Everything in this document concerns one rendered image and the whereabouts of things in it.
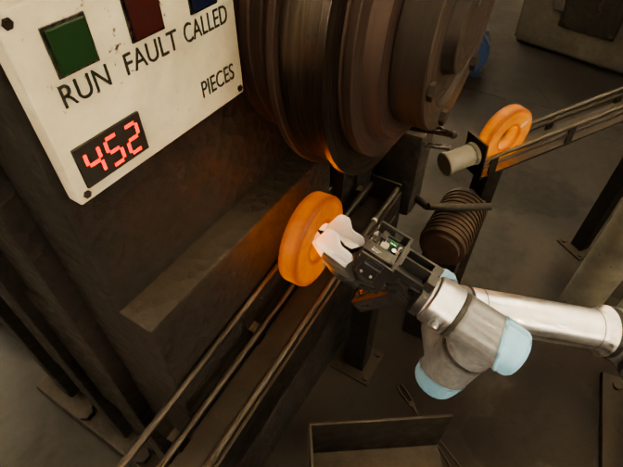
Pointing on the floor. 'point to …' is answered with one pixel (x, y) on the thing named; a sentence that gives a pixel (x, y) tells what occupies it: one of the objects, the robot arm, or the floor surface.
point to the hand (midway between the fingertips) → (312, 231)
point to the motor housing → (448, 239)
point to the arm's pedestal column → (611, 421)
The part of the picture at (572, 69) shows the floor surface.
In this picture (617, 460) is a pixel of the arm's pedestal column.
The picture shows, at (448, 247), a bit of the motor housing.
